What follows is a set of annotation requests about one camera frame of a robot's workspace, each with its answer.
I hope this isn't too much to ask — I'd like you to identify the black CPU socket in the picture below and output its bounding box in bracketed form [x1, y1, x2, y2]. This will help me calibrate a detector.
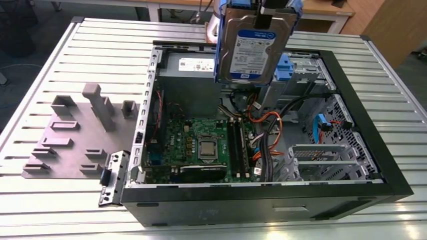
[195, 134, 225, 163]

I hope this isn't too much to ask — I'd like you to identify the green motherboard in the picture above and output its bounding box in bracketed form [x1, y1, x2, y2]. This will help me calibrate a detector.
[142, 98, 267, 185]

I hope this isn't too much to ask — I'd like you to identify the black cable bundle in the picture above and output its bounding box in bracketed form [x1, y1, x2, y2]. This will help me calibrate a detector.
[258, 92, 336, 182]

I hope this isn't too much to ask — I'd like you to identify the blue drive latch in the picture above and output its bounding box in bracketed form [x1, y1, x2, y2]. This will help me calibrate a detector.
[274, 54, 297, 82]

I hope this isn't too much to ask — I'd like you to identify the grey power supply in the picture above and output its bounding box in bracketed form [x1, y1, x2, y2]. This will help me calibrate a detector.
[158, 53, 225, 119]

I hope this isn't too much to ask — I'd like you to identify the black open PC case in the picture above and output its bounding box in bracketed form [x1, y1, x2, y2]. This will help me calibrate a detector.
[119, 39, 416, 228]

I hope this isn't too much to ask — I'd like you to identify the grey parts rack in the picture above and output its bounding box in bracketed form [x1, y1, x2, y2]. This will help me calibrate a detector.
[21, 83, 143, 181]

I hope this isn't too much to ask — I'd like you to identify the white framed desk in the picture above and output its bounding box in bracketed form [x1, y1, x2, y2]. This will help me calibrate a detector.
[50, 0, 215, 23]

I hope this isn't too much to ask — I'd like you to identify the orange wire bundle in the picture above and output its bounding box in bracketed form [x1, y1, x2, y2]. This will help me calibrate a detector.
[247, 111, 286, 161]

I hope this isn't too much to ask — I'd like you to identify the hard disk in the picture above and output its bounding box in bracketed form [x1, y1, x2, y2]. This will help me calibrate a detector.
[213, 0, 304, 85]

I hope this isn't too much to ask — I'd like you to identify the black graphics card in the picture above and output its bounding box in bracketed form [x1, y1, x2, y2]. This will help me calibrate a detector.
[169, 163, 231, 184]

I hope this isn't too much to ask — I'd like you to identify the wooden desk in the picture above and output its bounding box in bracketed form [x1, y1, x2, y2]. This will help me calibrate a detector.
[300, 0, 357, 35]

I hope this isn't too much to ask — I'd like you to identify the silver CPU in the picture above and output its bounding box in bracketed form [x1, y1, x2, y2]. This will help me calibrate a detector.
[201, 142, 219, 157]

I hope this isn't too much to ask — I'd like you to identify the silver optical drive cage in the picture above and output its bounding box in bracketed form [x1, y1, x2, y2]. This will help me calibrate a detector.
[257, 51, 337, 112]

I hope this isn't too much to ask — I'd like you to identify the silver disk bay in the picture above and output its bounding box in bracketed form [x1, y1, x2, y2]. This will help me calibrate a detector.
[286, 143, 385, 183]

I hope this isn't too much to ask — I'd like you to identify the black RAM slot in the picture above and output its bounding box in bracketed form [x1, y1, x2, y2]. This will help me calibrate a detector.
[237, 116, 253, 179]
[227, 116, 242, 179]

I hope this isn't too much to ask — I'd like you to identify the silver slot retainer bracket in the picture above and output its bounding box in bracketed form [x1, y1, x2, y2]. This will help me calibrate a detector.
[98, 149, 133, 208]

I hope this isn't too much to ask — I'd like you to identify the blue data wire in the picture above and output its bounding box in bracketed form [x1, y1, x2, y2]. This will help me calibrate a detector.
[313, 113, 328, 145]

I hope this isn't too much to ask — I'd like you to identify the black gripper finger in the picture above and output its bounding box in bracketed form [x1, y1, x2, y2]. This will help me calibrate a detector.
[253, 0, 289, 30]

